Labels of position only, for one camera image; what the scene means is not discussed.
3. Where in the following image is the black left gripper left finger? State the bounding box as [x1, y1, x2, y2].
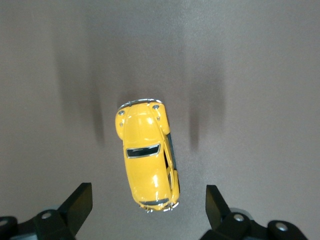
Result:
[32, 182, 94, 240]

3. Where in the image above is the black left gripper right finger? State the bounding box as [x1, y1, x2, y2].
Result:
[201, 184, 254, 240]

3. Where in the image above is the yellow beetle toy car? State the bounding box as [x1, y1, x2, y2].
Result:
[114, 96, 181, 214]

